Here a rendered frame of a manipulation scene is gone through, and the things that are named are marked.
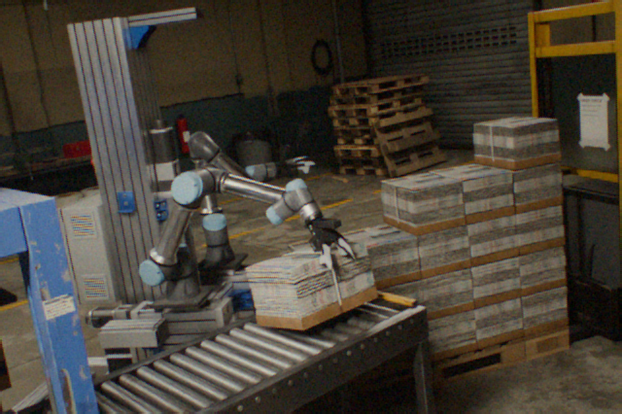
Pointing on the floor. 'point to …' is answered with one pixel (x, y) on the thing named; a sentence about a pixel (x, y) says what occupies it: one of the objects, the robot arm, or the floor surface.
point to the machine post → (54, 308)
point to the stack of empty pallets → (355, 108)
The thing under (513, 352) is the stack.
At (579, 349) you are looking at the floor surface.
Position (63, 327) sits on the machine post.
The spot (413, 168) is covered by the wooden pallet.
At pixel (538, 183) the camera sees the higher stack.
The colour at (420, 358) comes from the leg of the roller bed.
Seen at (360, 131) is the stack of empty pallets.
